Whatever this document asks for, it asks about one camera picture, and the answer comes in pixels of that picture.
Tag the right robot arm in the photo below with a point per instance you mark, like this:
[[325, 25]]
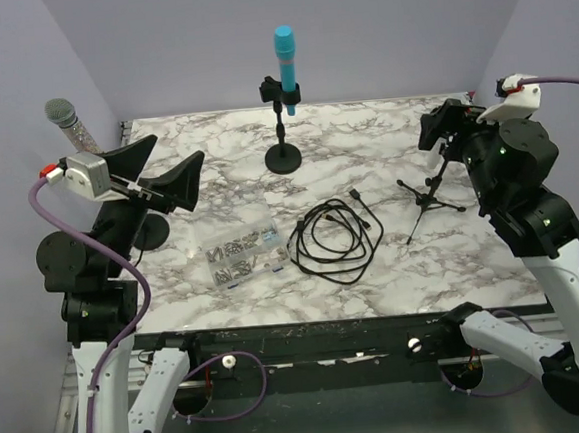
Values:
[[507, 157]]

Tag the blue microphone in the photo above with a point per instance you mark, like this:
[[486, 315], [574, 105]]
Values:
[[284, 46]]

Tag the clear plastic screw box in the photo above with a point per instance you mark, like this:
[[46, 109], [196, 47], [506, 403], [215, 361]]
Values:
[[240, 243]]

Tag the glitter silver microphone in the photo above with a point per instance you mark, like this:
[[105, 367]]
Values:
[[62, 113]]

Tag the white microphone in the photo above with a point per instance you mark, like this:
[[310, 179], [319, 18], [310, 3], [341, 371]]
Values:
[[434, 158]]

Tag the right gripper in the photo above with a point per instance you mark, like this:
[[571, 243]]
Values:
[[452, 114]]

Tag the black tripod shock-mount stand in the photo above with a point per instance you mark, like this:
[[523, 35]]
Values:
[[426, 201]]

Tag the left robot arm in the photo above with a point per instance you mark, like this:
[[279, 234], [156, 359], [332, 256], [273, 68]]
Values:
[[104, 295]]

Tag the black desk mic stand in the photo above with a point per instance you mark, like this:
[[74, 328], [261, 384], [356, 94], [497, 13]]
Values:
[[153, 233]]

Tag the black round-base mic stand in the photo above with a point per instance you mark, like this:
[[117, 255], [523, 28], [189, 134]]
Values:
[[282, 158]]

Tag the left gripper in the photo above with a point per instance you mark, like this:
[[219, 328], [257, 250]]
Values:
[[129, 161]]

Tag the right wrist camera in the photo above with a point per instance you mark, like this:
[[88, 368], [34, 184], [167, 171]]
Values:
[[518, 100]]

